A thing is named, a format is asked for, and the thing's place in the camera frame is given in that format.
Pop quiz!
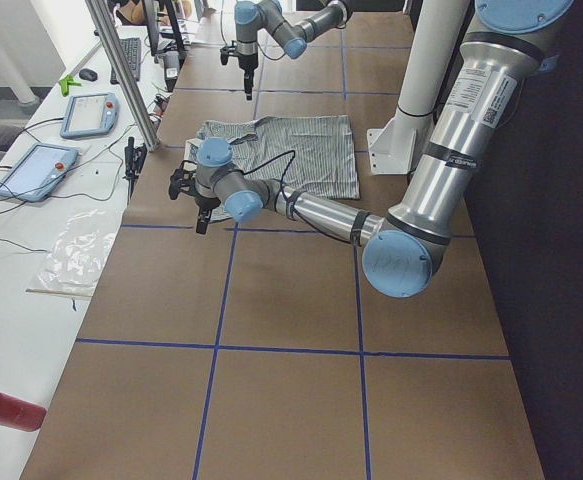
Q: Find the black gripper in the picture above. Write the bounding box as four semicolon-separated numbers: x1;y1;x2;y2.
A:
220;43;257;101
168;160;219;235

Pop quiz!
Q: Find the blue white striped polo shirt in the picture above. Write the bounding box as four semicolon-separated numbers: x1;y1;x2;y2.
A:
193;115;359;223

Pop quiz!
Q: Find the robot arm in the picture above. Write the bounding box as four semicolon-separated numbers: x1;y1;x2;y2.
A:
169;1;570;298
220;1;354;101

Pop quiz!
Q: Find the black spare gripper tool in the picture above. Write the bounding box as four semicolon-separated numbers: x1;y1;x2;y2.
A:
124;136;148;202

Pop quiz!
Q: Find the black monitor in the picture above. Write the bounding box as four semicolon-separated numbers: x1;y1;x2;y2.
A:
142;1;187;62

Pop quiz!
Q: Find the black keyboard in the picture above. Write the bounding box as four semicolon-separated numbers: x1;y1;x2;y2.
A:
119;37;142;81

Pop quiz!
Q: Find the clear plastic bag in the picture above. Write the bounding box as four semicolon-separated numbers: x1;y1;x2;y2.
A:
26;208;122;298

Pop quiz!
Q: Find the far blue teach pendant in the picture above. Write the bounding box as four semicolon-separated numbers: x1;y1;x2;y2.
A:
60;92;119;139

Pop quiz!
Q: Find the blue teach pendant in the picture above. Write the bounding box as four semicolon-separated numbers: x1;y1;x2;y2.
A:
60;92;119;139
0;143;79;202

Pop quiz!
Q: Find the black computer mouse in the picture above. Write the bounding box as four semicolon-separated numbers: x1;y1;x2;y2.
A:
78;68;98;82

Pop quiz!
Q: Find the near blue teach pendant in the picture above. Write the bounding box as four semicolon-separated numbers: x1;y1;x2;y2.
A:
0;143;79;202

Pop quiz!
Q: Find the green clip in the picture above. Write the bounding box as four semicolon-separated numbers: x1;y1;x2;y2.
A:
58;74;82;97

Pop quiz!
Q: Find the red cylinder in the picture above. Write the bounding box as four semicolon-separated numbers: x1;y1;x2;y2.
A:
0;392;47;432

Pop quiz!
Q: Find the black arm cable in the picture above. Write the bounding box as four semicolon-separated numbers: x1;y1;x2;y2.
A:
240;149;362;246

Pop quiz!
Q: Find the aluminium frame post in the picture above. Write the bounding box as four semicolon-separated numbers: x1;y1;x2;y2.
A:
85;0;160;152

